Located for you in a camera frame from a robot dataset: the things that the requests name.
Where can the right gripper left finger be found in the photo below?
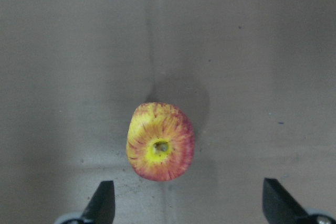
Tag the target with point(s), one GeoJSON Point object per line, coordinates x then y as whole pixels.
{"type": "Point", "coordinates": [101, 207]}

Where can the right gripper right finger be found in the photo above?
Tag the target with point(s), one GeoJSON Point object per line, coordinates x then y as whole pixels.
{"type": "Point", "coordinates": [280, 207]}

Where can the red yellow apple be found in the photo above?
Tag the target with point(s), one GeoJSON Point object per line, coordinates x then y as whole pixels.
{"type": "Point", "coordinates": [160, 141]}

